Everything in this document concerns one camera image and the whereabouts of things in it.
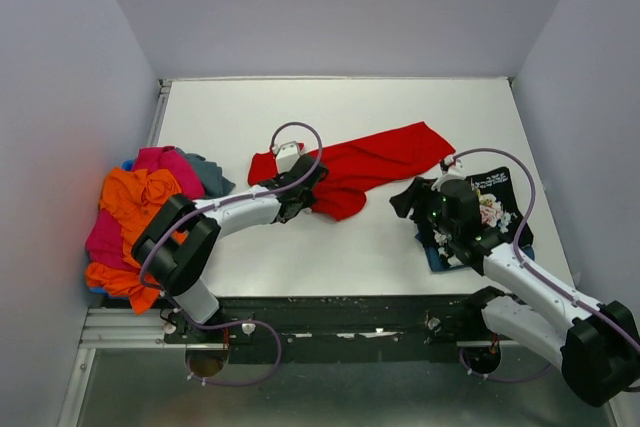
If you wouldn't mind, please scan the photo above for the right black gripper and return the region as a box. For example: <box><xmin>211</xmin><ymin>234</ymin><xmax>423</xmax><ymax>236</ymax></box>
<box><xmin>389</xmin><ymin>175</ymin><xmax>459</xmax><ymax>238</ymax></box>

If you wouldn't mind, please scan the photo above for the red t shirt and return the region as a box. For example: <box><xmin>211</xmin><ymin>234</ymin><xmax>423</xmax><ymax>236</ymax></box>
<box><xmin>247</xmin><ymin>120</ymin><xmax>457</xmax><ymax>222</ymax></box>

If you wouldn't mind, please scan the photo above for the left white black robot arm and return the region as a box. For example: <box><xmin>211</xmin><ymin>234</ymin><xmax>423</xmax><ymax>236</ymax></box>
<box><xmin>131</xmin><ymin>154</ymin><xmax>329</xmax><ymax>342</ymax></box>

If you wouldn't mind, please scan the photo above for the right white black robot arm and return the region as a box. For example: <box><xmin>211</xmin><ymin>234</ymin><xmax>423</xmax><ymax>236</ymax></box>
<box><xmin>390</xmin><ymin>177</ymin><xmax>639</xmax><ymax>407</ymax></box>

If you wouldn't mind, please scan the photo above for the black floral folded t shirt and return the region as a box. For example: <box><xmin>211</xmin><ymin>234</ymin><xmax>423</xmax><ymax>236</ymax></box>
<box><xmin>417</xmin><ymin>165</ymin><xmax>535</xmax><ymax>268</ymax></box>

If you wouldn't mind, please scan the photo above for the grey blue t shirt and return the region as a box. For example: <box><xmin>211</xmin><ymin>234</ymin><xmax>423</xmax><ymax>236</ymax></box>
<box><xmin>176</xmin><ymin>148</ymin><xmax>235</xmax><ymax>199</ymax></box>

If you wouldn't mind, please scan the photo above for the pink t shirt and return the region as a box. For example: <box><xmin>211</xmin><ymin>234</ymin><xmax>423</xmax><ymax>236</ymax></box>
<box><xmin>86</xmin><ymin>147</ymin><xmax>204</xmax><ymax>278</ymax></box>

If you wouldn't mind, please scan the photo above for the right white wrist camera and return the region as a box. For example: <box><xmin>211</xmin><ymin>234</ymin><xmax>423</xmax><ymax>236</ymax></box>
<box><xmin>431</xmin><ymin>155</ymin><xmax>466</xmax><ymax>192</ymax></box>

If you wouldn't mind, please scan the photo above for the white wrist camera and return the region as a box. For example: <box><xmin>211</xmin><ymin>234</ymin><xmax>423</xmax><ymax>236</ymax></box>
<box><xmin>431</xmin><ymin>155</ymin><xmax>466</xmax><ymax>192</ymax></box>
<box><xmin>271</xmin><ymin>141</ymin><xmax>304</xmax><ymax>174</ymax></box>

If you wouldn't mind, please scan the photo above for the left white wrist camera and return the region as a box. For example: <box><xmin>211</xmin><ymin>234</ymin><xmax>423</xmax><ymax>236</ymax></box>
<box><xmin>271</xmin><ymin>141</ymin><xmax>304</xmax><ymax>174</ymax></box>

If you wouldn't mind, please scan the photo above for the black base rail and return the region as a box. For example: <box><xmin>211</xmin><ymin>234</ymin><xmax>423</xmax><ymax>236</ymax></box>
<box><xmin>164</xmin><ymin>288</ymin><xmax>506</xmax><ymax>372</ymax></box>

